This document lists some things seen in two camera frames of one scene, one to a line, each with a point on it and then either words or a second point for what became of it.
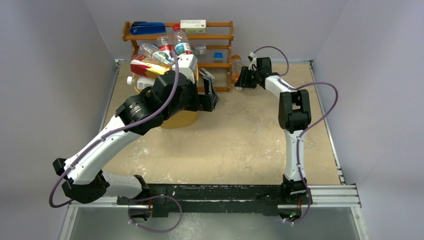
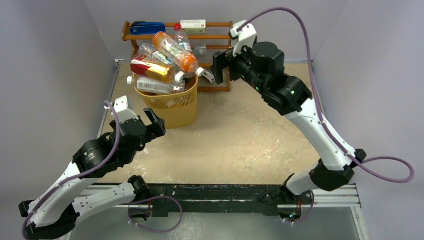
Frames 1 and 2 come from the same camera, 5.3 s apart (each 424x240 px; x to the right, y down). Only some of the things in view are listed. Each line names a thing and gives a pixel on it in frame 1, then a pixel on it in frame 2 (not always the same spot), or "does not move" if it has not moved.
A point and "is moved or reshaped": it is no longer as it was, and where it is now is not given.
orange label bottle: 236,66 is moved or reshaped
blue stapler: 142,28 does not move
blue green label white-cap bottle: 150,50 does not move
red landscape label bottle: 181,43 does not move
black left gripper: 204,102 -> 158,129
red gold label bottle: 150,68 does not move
